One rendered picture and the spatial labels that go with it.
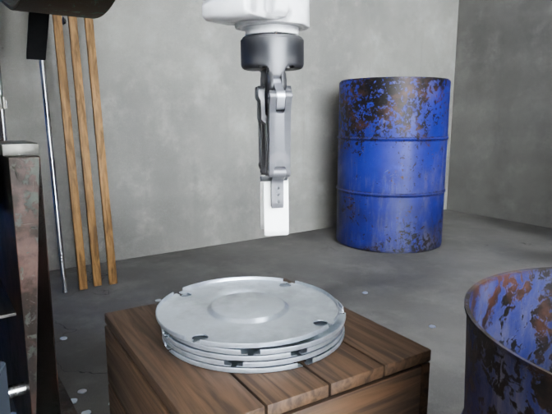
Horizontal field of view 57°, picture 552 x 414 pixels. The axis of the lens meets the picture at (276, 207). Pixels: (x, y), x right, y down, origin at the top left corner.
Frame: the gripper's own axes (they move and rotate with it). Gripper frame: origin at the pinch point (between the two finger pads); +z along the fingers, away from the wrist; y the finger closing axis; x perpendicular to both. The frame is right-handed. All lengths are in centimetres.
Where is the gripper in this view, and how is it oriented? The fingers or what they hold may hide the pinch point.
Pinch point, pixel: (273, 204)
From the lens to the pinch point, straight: 63.7
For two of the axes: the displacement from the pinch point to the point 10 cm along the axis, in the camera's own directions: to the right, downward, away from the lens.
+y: -1.4, -1.8, 9.7
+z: 0.1, 9.8, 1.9
